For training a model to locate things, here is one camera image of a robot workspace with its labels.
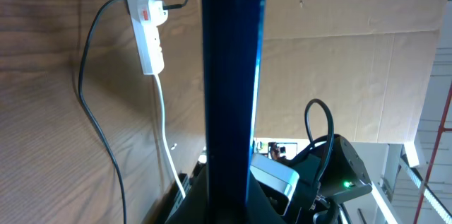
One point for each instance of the white power strip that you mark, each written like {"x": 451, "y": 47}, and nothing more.
{"x": 148, "y": 42}

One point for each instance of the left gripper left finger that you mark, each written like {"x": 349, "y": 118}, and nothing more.
{"x": 194, "y": 208}

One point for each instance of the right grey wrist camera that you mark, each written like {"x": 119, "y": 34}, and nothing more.
{"x": 277, "y": 180}

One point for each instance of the Samsung Galaxy smartphone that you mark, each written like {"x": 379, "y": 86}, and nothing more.
{"x": 232, "y": 47}

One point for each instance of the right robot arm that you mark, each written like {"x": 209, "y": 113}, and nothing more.
{"x": 318, "y": 200}

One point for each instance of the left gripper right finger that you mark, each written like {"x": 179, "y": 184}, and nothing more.
{"x": 259, "y": 209}

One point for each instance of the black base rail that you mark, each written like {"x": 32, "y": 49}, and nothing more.
{"x": 178, "y": 198}

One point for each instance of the white USB charger plug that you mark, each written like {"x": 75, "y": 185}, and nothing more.
{"x": 152, "y": 12}

